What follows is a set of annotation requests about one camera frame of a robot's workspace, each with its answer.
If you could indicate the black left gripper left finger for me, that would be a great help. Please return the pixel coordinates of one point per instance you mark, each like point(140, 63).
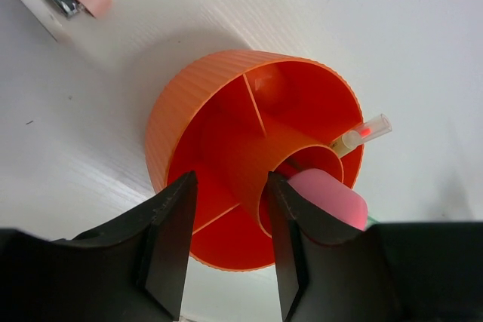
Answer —
point(131, 268)

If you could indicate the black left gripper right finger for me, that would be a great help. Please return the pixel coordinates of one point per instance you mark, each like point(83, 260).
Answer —
point(405, 271)

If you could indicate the pink glue stick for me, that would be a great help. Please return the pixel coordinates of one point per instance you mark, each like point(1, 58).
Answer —
point(332, 196)

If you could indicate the yellow pen with clear cap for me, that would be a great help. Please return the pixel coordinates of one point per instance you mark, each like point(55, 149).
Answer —
point(361, 134)

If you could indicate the orange round desk organizer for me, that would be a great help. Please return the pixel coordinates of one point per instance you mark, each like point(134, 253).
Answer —
point(233, 117)

